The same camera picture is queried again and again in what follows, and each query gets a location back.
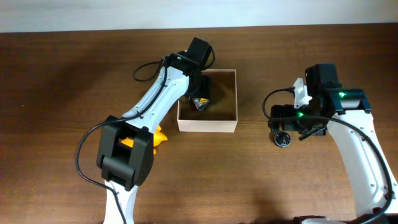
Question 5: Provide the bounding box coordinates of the small black round toy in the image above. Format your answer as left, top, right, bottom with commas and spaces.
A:
274, 131, 291, 148

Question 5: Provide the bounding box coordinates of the red grey toy truck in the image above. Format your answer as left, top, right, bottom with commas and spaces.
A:
192, 98, 210, 111

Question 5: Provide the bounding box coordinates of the yellow rubber toy animal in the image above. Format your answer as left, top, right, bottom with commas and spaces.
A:
119, 126, 168, 155

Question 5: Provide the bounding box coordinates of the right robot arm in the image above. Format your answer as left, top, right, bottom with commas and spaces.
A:
264, 63, 397, 223

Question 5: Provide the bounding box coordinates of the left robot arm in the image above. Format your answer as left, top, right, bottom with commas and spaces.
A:
96, 38, 214, 223

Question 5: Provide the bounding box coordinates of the white cardboard box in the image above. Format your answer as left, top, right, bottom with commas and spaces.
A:
177, 69, 238, 133

